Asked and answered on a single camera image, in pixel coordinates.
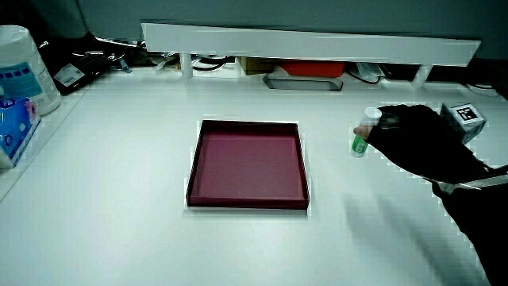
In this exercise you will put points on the white desk shelf riser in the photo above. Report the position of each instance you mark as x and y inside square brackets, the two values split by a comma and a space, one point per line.
[301, 43]

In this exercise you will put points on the black plastic bag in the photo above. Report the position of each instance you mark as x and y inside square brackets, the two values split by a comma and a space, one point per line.
[85, 65]

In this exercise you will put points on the blue tissue packet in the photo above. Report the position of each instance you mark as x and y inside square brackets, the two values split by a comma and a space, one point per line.
[16, 127]

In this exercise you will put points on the dark red shallow tray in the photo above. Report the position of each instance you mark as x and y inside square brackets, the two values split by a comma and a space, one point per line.
[248, 167]

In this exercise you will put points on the person's right forearm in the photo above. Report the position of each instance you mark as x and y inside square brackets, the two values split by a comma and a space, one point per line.
[482, 214]

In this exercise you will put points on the brown cardboard box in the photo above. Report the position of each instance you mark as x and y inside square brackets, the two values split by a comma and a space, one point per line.
[256, 65]

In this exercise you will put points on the red box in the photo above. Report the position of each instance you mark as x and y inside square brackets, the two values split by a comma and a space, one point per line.
[313, 68]

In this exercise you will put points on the white wipes canister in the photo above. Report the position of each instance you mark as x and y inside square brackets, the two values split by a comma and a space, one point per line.
[24, 71]

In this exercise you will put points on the green white glue stick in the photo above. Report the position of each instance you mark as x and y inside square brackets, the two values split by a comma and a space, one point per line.
[359, 146]

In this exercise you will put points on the person's right hand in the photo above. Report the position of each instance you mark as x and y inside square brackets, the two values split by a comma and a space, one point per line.
[416, 143]

